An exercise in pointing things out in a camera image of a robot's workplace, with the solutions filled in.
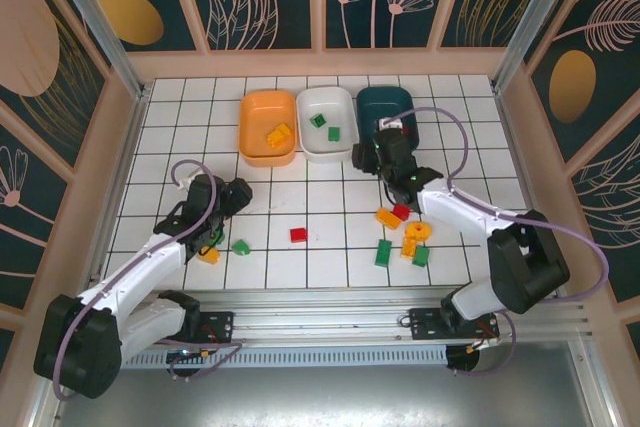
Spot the round yellow lego piece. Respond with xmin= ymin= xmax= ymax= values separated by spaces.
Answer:
xmin=404 ymin=221 xmax=433 ymax=243

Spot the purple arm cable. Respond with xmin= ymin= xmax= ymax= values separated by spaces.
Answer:
xmin=52 ymin=159 xmax=246 ymax=402
xmin=389 ymin=106 xmax=611 ymax=378

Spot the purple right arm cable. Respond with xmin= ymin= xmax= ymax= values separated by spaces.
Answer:
xmin=389 ymin=106 xmax=611 ymax=378

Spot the long green lego brick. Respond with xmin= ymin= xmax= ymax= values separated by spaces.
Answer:
xmin=374 ymin=239 xmax=394 ymax=267

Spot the teal plastic container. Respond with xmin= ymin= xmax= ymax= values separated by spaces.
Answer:
xmin=355 ymin=85 xmax=420 ymax=153

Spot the aluminum rail frame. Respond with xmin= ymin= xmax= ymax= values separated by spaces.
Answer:
xmin=47 ymin=286 xmax=601 ymax=348

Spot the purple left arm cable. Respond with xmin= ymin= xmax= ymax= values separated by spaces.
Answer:
xmin=52 ymin=159 xmax=246 ymax=402

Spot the white plastic container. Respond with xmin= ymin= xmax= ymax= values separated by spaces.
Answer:
xmin=295 ymin=85 xmax=360 ymax=164

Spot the orange plastic container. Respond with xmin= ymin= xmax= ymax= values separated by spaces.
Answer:
xmin=237 ymin=89 xmax=297 ymax=169

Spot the aluminum corner post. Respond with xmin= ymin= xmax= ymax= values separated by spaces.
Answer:
xmin=491 ymin=0 xmax=576 ymax=94
xmin=47 ymin=0 xmax=154 ymax=101

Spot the grey metal sheet panel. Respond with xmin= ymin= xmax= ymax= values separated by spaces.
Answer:
xmin=29 ymin=365 xmax=616 ymax=427

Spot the slotted grey cable duct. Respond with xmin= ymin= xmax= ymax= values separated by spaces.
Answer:
xmin=119 ymin=345 xmax=449 ymax=368

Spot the long yellow lego brick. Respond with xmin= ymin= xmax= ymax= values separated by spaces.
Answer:
xmin=375 ymin=207 xmax=404 ymax=231

